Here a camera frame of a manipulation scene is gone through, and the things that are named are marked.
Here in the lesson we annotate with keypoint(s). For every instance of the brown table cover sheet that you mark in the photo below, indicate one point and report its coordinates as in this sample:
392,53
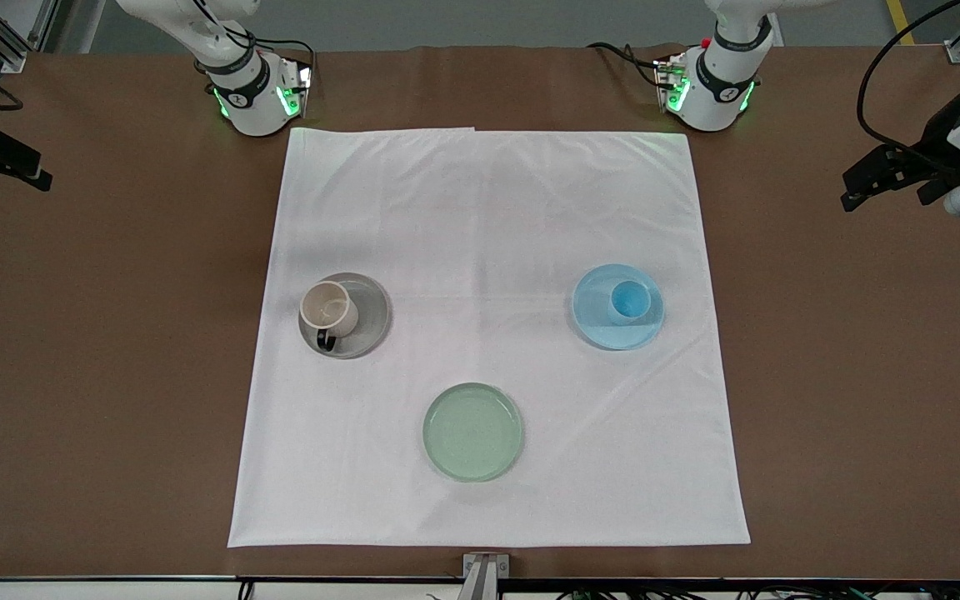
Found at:
72,458

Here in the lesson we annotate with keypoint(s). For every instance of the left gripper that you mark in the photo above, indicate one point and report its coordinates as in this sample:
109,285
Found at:
935,138

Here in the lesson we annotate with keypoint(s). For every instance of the blue plate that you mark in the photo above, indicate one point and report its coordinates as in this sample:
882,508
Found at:
592,321

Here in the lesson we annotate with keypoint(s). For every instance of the blue cup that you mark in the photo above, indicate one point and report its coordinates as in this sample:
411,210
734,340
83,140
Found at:
630,300

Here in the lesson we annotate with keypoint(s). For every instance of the gray plate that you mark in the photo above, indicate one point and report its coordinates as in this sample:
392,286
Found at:
367,312

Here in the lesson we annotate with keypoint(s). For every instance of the white square cloth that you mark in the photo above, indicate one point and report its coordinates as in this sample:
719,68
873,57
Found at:
488,233

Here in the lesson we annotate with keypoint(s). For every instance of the grey metal table bracket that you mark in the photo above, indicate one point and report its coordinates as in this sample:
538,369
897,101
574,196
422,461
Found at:
485,571

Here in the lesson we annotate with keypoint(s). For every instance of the green plate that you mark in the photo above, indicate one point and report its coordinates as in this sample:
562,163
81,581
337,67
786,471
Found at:
473,432

